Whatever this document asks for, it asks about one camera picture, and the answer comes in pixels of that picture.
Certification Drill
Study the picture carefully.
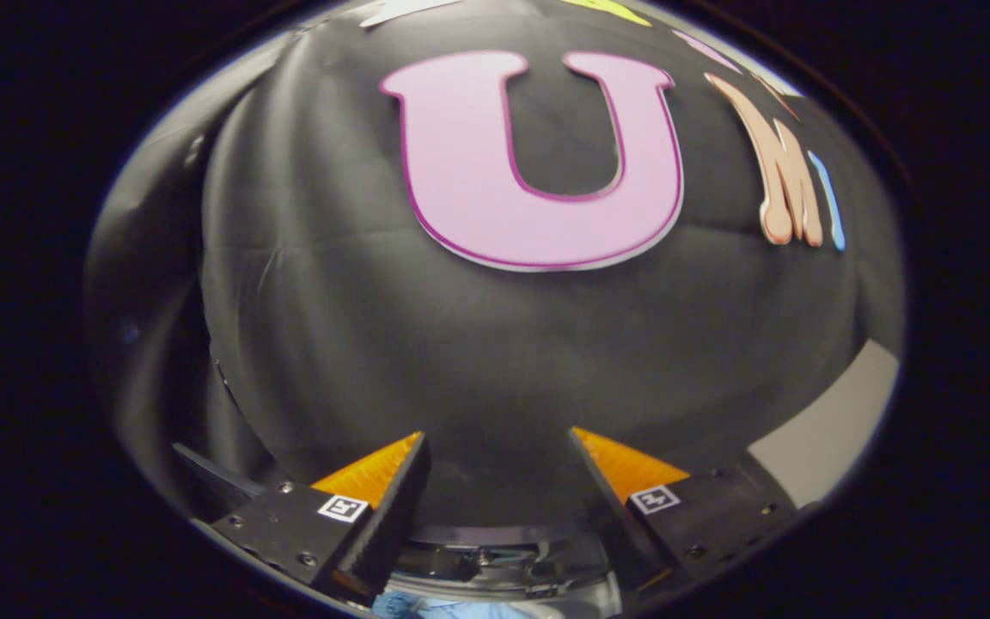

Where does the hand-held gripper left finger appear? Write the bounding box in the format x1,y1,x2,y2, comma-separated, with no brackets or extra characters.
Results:
210,432,432,605

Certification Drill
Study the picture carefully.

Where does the white cabinet with dark top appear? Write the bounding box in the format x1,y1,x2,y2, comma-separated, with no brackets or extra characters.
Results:
746,338,901,508

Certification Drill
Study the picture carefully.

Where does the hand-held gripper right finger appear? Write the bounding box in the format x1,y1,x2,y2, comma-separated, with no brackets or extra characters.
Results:
568,426,801,594

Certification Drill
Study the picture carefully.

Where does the light blue shirt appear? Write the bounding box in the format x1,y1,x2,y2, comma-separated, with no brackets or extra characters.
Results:
370,589,547,619

